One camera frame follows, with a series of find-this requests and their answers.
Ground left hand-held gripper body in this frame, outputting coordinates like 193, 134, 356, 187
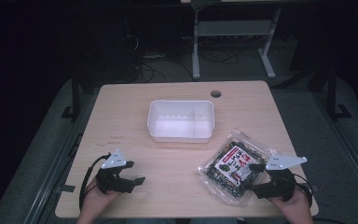
95, 148, 137, 195

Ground white plastic container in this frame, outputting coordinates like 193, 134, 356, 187
146, 99, 215, 144

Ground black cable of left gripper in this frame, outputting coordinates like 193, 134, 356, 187
78, 152, 112, 213

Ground black metal stand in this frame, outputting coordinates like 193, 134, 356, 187
61, 66, 82, 122
324, 63, 352, 122

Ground person's left hand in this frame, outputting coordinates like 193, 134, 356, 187
82, 177, 123, 217

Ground clear bag of dried seaweed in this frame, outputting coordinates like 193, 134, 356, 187
197, 129, 276, 208

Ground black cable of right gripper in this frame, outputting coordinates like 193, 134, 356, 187
293, 173, 314, 209

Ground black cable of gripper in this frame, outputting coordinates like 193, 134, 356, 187
293, 173, 314, 209
78, 152, 112, 213

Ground black cables on floor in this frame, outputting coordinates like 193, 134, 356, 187
127, 34, 241, 84

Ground person's right hand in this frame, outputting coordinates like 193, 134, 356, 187
268, 186, 312, 217

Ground white metal desk frame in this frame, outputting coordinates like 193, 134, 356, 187
191, 0, 283, 80

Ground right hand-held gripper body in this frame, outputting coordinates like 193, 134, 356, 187
254, 154, 309, 203

